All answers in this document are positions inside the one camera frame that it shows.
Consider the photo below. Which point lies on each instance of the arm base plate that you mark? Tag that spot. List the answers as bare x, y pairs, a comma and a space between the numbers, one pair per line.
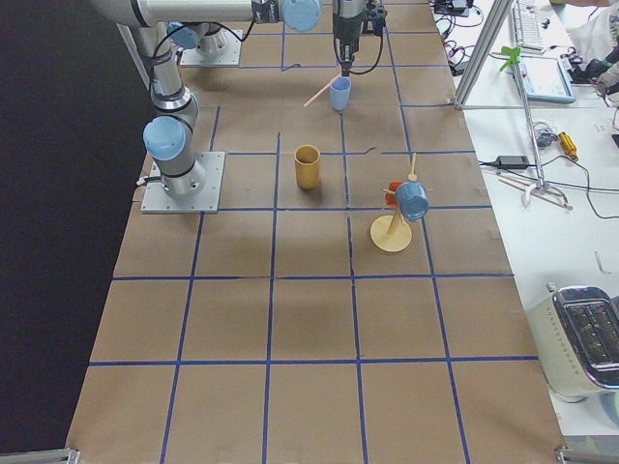
221, 50
199, 191

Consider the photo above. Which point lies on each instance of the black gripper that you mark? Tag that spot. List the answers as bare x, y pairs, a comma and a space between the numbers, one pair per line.
345, 29

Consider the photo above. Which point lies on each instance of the blue mug on tree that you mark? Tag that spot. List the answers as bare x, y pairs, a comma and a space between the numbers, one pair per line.
412, 200

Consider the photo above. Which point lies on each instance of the bamboo cylinder holder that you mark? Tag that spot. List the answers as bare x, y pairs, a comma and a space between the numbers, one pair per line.
307, 166

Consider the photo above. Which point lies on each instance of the light blue plastic cup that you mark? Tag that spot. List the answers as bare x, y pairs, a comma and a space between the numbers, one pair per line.
339, 91

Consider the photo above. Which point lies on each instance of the blue framed tablet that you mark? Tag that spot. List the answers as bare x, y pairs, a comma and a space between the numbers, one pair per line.
545, 80

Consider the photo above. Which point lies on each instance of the white keyboard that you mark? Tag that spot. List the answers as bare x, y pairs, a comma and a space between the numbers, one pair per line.
526, 26

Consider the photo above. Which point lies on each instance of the allen key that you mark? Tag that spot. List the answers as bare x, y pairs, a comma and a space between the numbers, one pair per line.
599, 262

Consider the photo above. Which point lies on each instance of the yellow screwdriver tool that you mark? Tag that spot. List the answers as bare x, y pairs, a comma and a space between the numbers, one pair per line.
568, 146

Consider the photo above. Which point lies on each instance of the pink chopstick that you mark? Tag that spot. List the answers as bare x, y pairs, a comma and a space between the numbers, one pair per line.
320, 92

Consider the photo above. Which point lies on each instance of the wooden mug tree stand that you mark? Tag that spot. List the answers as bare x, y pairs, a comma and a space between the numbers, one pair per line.
393, 233

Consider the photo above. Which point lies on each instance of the green clamp stand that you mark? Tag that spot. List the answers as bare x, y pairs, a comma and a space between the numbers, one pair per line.
512, 55

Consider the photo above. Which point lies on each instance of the black power adapter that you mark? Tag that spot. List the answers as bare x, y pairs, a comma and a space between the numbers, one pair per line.
513, 162

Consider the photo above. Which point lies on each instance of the orange mug on tree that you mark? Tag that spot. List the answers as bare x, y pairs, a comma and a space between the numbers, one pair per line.
390, 194

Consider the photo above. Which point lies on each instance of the silver toaster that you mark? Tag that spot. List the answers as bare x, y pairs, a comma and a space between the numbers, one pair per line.
575, 329

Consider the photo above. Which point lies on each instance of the brown paper table mat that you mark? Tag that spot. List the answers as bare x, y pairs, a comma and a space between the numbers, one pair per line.
276, 331

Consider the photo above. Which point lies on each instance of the aluminium frame post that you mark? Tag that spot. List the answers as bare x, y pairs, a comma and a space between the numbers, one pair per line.
490, 30

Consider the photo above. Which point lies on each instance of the wooden chopstick on desk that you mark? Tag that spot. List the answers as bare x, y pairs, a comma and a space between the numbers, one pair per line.
549, 194

